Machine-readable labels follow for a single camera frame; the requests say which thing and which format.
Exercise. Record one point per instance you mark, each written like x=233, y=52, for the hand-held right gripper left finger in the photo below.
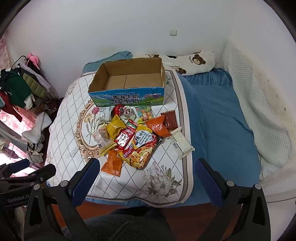
x=85, y=179

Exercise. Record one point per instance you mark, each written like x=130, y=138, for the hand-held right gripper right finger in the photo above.
x=208, y=183

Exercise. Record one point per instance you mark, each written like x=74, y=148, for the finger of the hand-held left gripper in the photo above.
x=20, y=165
x=45, y=172

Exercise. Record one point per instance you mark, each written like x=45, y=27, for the orange snack packet with barcode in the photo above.
x=112, y=165

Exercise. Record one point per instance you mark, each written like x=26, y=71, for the clear red-label snack packet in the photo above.
x=100, y=136

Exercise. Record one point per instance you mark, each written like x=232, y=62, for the instant noodle packet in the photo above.
x=143, y=150

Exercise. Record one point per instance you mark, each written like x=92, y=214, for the clear green-printed snack packet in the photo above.
x=105, y=114

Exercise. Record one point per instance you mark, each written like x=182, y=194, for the large orange snack packet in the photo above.
x=158, y=127

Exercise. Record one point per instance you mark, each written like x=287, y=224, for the colourful candy ball bag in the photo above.
x=144, y=113

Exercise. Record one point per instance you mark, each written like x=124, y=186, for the cardboard box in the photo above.
x=129, y=99

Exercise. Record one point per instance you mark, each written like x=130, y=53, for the white cloth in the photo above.
x=39, y=127

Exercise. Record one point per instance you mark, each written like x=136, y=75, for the white snack packet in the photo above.
x=182, y=143

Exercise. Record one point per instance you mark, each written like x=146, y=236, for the floral printed quilt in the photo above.
x=161, y=162

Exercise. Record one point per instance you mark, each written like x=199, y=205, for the red sachet packet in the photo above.
x=123, y=139

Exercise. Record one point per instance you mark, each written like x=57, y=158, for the mustard yellow snack packet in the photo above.
x=114, y=128

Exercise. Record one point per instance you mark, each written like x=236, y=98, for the dark red garment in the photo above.
x=10, y=106

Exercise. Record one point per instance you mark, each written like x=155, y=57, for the person's dark trousers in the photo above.
x=129, y=224

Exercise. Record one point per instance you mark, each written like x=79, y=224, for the blue bedsheet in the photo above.
x=219, y=115

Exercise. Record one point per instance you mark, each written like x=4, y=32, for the dark red snack packet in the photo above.
x=170, y=119

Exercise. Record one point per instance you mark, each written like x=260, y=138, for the dark green garment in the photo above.
x=13, y=88

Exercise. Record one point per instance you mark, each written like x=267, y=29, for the small red snack packet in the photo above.
x=119, y=109

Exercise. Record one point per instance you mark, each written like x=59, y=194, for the silver patterned snack packet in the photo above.
x=127, y=112

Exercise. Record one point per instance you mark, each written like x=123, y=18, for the olive padded vest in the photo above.
x=34, y=84

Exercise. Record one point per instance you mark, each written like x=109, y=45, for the pink garment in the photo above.
x=33, y=60

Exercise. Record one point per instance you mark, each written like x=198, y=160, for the bear print pillow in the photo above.
x=198, y=60

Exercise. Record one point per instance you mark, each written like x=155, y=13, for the light blue folded towel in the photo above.
x=118, y=55

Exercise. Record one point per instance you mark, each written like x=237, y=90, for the white wall switch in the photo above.
x=173, y=32

